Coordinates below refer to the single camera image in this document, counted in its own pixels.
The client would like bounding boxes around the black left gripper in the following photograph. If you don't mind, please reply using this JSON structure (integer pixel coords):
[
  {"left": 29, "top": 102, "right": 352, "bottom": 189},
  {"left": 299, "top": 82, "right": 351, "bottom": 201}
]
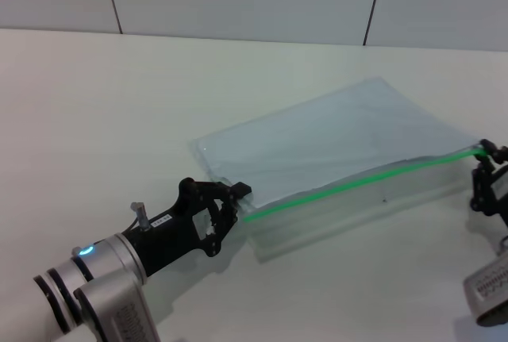
[{"left": 120, "top": 176, "right": 253, "bottom": 278}]

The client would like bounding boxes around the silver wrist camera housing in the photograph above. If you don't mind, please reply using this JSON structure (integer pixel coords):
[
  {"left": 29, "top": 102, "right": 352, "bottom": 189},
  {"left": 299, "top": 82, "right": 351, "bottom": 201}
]
[
  {"left": 72, "top": 273, "right": 162, "bottom": 342},
  {"left": 463, "top": 253, "right": 508, "bottom": 328}
]

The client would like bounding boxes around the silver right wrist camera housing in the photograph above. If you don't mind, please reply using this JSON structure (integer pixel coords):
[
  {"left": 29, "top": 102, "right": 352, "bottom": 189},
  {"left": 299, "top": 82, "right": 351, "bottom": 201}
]
[{"left": 463, "top": 253, "right": 508, "bottom": 328}]

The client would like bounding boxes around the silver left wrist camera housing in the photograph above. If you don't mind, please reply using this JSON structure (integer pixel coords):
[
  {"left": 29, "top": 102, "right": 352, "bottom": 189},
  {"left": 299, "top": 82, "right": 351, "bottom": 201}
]
[{"left": 72, "top": 273, "right": 162, "bottom": 342}]

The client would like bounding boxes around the clear document bag green zipper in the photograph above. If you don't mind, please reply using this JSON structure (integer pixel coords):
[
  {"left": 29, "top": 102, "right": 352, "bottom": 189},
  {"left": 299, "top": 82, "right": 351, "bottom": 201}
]
[{"left": 188, "top": 75, "right": 490, "bottom": 264}]

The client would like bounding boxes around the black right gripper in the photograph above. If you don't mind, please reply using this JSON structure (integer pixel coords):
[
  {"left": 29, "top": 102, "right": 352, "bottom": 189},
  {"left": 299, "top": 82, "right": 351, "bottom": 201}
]
[{"left": 469, "top": 139, "right": 508, "bottom": 232}]

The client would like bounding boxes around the silver left gripper cable connector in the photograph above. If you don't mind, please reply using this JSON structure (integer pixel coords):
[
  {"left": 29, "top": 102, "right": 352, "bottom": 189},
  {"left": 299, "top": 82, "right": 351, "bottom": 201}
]
[{"left": 129, "top": 200, "right": 152, "bottom": 232}]

